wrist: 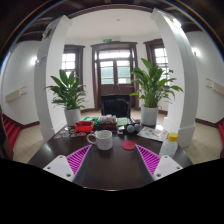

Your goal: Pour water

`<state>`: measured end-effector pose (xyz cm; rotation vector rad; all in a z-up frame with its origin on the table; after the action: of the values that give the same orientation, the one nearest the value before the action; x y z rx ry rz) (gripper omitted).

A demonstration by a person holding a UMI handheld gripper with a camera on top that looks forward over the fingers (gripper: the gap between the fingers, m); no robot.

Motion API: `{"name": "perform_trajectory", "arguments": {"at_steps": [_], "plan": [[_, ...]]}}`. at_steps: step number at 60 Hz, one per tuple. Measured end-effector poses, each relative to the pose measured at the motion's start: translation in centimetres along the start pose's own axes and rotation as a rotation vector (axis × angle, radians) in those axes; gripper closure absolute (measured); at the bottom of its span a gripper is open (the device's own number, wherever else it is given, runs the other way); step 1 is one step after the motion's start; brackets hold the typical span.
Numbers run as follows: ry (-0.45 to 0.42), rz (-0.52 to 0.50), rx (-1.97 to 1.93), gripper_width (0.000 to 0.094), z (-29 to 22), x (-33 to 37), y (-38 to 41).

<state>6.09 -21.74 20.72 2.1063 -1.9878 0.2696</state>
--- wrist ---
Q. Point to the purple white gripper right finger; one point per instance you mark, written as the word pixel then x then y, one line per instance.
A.
pixel 158 167

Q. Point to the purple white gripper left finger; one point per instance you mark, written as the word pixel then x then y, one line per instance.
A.
pixel 67 167

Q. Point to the clear bottle yellow cap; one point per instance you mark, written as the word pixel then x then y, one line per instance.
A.
pixel 170 145

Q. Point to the paper leaflet on table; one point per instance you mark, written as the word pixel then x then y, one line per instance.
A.
pixel 158 133

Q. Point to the small round badges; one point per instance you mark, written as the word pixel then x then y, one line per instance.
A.
pixel 72 133

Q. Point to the red round coaster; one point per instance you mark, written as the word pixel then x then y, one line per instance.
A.
pixel 128 145

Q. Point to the red plastic tray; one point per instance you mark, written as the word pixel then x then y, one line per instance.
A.
pixel 84 126

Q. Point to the white speckled ceramic mug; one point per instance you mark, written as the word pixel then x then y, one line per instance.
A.
pixel 102 139

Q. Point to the grey round balls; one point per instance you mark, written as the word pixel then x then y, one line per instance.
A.
pixel 131 128

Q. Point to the green notebook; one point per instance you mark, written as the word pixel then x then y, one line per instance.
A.
pixel 122 121

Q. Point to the brown box with packets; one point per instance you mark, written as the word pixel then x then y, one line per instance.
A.
pixel 107 122

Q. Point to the left potted green plant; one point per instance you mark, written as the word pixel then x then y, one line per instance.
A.
pixel 68 92

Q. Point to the potted green plant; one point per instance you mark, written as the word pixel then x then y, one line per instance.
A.
pixel 155 85
pixel 68 92

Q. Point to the black office chair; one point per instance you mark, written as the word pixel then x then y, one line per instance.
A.
pixel 118 105

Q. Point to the right potted green plant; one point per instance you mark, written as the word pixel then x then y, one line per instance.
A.
pixel 155 85

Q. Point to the dark wooden double door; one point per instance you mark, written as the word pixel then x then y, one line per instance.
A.
pixel 112 64

